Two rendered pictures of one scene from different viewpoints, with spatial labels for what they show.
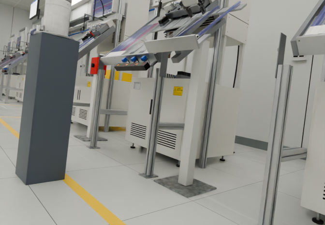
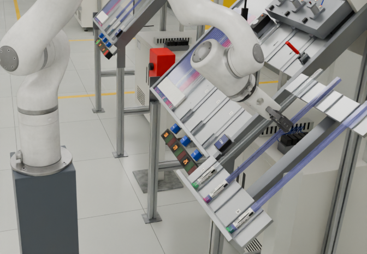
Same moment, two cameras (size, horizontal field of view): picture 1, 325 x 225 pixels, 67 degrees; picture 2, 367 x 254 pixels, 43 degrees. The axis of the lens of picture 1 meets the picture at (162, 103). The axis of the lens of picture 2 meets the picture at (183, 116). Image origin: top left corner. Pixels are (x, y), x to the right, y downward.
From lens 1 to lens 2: 1.04 m
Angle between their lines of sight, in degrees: 30
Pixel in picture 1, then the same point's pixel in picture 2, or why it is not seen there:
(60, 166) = not seen: outside the picture
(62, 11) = (42, 133)
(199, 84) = (276, 246)
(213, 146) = not seen: outside the picture
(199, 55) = (277, 199)
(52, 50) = (35, 196)
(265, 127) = not seen: outside the picture
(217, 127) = (360, 234)
